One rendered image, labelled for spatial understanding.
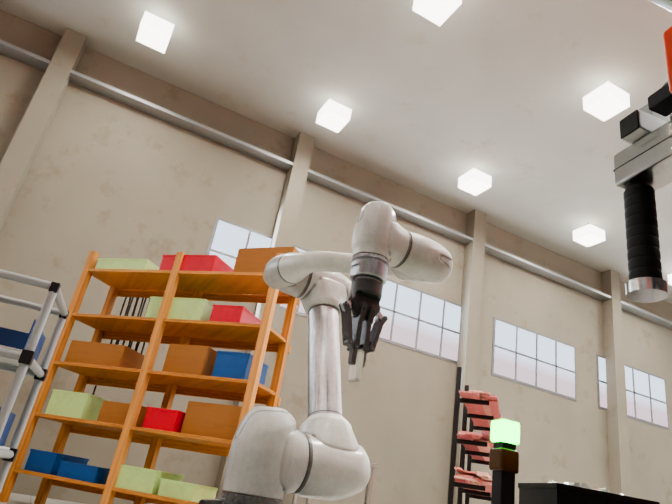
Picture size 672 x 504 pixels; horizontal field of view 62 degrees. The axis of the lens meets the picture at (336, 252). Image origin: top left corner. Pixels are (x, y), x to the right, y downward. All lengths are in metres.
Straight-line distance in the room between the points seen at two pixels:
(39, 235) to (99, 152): 1.59
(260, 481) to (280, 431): 0.12
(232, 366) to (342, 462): 4.01
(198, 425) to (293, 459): 4.14
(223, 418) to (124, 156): 5.22
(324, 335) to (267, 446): 0.45
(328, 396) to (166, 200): 7.80
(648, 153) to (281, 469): 1.08
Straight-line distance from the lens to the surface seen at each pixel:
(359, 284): 1.29
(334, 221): 10.20
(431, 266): 1.41
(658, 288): 0.74
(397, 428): 10.00
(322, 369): 1.69
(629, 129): 0.81
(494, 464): 1.11
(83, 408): 6.42
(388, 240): 1.34
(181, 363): 5.86
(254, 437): 1.47
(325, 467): 1.53
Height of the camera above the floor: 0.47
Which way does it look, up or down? 24 degrees up
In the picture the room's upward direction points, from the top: 10 degrees clockwise
